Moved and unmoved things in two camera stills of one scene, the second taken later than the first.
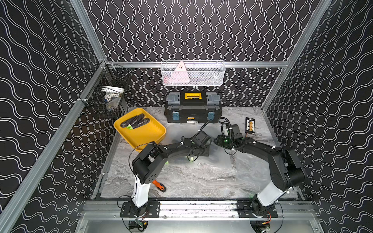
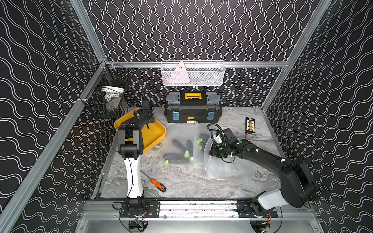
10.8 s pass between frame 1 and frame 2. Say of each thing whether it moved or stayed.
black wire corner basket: stayed
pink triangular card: stayed
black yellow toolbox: stayed
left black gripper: moved
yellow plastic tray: stayed
